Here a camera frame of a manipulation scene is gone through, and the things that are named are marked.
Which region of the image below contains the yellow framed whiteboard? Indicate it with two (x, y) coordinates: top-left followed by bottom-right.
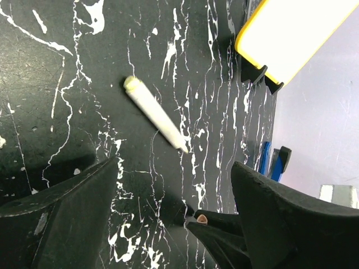
(234, 1), (358, 94)

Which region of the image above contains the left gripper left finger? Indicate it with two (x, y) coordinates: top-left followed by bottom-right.
(1, 158), (118, 268)

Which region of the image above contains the white pen peach cap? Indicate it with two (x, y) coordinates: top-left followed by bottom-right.
(123, 76), (188, 153)

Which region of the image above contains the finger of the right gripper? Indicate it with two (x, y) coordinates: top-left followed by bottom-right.
(187, 222), (250, 269)
(159, 196), (243, 238)

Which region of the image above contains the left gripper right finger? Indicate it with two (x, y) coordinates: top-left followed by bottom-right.
(231, 162), (358, 268)

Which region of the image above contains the blue black tool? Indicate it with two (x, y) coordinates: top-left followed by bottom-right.
(259, 141), (292, 182)

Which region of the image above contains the aluminium frame rail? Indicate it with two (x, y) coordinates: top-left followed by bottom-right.
(319, 184), (358, 209)

